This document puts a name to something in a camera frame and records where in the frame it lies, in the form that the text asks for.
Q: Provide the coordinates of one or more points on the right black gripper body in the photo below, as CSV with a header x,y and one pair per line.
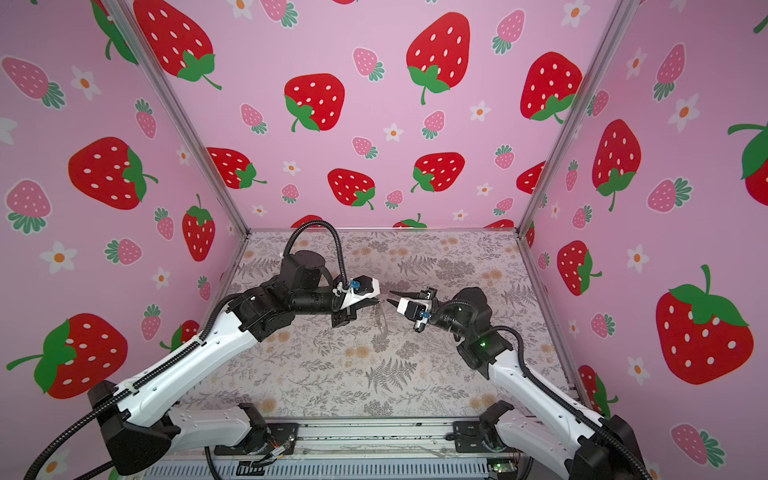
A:
x,y
436,312

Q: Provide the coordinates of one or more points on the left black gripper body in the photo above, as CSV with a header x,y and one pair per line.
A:
x,y
344,317

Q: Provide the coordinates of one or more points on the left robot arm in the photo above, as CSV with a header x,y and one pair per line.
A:
x,y
139,419

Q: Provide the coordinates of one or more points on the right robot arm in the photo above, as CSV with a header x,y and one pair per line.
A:
x,y
568,438

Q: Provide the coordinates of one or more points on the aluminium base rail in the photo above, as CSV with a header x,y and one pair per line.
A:
x,y
395,448

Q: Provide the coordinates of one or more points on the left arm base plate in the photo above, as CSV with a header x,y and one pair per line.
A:
x,y
262,441

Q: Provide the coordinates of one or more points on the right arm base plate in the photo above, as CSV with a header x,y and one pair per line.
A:
x,y
476,437

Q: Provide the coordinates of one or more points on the left aluminium corner post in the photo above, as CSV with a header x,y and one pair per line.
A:
x,y
171,47

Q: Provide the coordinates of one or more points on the aluminium corner post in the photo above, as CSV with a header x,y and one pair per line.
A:
x,y
171,47
615,31

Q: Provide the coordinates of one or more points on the right aluminium corner post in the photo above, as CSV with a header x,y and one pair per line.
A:
x,y
615,31

